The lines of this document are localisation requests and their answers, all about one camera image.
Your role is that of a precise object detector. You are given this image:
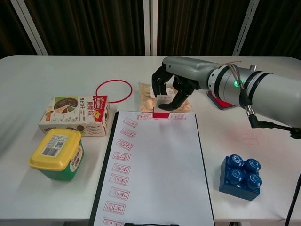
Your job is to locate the white upright frame post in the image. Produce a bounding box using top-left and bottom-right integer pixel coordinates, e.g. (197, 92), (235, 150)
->
(143, 0), (158, 57)

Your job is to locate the white stamped paper sheet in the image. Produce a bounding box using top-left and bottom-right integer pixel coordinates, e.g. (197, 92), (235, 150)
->
(93, 112), (215, 226)

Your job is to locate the thin coloured wire bundle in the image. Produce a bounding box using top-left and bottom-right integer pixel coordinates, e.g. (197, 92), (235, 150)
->
(221, 60), (246, 90)

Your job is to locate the green container yellow lid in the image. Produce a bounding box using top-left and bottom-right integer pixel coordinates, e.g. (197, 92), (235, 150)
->
(28, 128), (85, 182)

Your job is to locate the red white stamp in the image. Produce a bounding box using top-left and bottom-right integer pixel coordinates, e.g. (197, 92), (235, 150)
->
(152, 94), (172, 121)

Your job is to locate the blue building block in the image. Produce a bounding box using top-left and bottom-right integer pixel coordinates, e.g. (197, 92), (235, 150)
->
(219, 154), (263, 201)

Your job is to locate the red ink pad clear lid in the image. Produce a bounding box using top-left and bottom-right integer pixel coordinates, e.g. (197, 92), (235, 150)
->
(206, 90), (236, 110)

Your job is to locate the dark brown curtain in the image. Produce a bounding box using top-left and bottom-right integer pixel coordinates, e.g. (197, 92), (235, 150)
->
(0, 0), (301, 59)

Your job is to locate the white slanted frame post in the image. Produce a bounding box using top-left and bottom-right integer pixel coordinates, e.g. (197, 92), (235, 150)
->
(232, 0), (259, 57)
(10, 0), (48, 56)

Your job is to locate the right robot hand grey black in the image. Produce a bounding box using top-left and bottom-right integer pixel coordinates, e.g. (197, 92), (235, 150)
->
(151, 56), (221, 111)

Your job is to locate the black clipboard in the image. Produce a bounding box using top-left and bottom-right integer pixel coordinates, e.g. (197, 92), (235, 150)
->
(88, 111), (216, 226)

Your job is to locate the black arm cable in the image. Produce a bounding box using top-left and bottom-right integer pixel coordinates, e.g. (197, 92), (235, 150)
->
(239, 88), (301, 226)

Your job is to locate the clear bag of snacks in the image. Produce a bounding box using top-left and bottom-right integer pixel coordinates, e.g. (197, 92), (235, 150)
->
(137, 81), (195, 113)

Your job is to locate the red cord ring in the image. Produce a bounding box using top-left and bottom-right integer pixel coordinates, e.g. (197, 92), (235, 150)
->
(95, 80), (133, 104)

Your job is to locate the food carton box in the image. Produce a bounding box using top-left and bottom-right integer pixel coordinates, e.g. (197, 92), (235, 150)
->
(38, 95), (110, 137)

